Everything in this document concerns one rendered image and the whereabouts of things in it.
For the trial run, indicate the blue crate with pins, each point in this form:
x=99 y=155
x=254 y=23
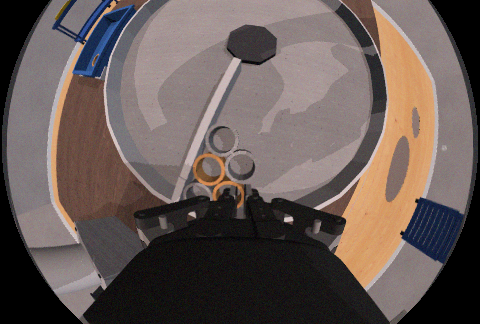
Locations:
x=115 y=20

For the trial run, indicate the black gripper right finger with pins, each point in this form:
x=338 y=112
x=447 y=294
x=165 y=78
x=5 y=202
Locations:
x=324 y=227

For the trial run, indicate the grey metal bushing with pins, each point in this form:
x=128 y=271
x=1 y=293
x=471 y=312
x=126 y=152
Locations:
x=188 y=192
x=238 y=178
x=210 y=144

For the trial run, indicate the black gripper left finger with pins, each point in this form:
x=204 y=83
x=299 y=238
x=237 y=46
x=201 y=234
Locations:
x=160 y=220

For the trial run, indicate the grey round turntable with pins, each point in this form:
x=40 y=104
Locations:
x=310 y=101

